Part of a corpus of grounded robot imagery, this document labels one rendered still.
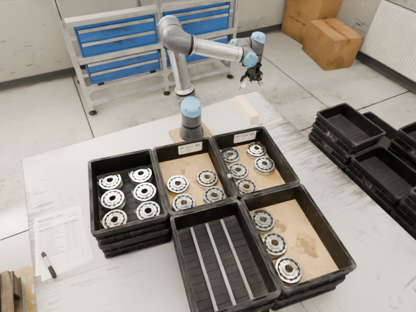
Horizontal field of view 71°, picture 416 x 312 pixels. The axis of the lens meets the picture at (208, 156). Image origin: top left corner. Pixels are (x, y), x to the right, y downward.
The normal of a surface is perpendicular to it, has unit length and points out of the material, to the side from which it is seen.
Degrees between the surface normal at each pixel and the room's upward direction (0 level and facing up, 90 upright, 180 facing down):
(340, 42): 89
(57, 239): 0
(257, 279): 0
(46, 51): 90
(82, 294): 0
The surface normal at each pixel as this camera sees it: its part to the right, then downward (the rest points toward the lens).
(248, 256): 0.02, -0.69
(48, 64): 0.45, 0.65
